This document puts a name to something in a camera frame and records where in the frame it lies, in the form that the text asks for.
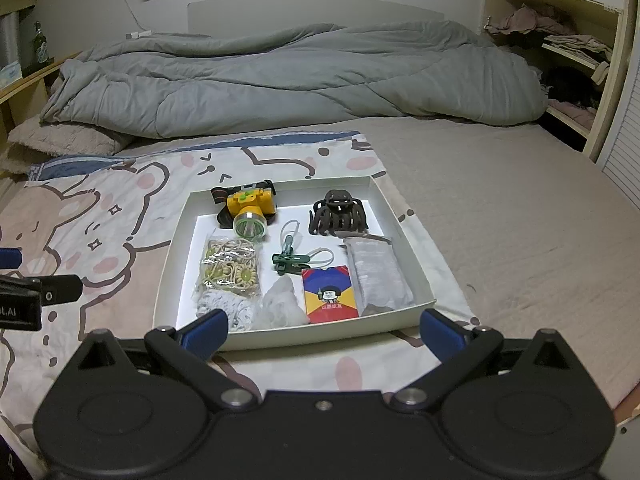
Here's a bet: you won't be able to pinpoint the white cable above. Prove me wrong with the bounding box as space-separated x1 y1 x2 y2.
112 0 152 41

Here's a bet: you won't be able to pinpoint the white louvered door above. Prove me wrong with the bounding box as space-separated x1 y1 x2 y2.
597 55 640 226

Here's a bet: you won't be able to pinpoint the light blue tissue box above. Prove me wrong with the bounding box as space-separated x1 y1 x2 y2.
0 60 23 88

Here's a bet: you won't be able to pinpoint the yellow headlamp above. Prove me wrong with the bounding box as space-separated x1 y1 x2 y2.
210 179 278 241

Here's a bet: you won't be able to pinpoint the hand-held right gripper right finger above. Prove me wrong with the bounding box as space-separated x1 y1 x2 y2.
390 308 583 408

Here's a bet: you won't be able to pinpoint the dark clothes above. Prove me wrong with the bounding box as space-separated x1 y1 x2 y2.
540 67 601 108

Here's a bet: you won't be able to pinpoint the white lace scrunchie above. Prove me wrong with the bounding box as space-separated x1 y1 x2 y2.
196 287 261 332

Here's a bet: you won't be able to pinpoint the green glass bottle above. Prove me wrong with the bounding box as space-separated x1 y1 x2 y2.
31 21 55 68

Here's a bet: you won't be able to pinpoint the colourful playing card box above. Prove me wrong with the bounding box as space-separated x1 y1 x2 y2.
301 264 361 324

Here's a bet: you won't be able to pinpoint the pink folded clothes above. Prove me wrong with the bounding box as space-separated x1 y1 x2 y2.
547 99 598 131

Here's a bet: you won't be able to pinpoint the beige fluffy pillow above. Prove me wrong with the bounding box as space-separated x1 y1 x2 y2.
0 114 130 176

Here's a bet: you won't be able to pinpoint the clear bag of hair ties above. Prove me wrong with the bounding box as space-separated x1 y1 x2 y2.
200 236 263 296

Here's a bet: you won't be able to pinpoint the wooden bedside shelf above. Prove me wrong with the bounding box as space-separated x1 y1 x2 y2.
0 0 83 146

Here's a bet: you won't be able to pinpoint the green clip with white loop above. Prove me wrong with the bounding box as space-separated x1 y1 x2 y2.
271 247 335 276
279 220 302 261

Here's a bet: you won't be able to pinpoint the white cardboard box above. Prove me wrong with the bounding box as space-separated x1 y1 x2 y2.
152 175 437 352

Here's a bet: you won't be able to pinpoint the beige folded clothes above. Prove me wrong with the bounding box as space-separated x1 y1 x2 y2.
542 34 613 86

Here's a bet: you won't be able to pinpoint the printed bear blanket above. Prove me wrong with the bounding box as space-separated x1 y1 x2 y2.
0 130 481 480

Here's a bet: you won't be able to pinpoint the cream open shelf unit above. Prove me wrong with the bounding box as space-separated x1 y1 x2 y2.
481 0 632 163

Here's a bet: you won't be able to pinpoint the grey packet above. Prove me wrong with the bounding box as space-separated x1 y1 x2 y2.
342 234 416 317

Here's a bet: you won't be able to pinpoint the dark brown hair claw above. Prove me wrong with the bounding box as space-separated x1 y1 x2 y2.
308 189 369 237

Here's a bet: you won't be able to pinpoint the silvery sheet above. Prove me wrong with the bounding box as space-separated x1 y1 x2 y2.
0 10 21 66

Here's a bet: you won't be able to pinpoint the grey-green duvet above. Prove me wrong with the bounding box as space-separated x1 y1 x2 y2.
40 21 548 140

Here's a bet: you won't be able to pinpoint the pink crumpled clothes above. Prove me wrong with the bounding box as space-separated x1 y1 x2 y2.
487 5 566 36

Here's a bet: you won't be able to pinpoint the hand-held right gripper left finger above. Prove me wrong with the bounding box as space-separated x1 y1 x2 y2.
62 308 253 409

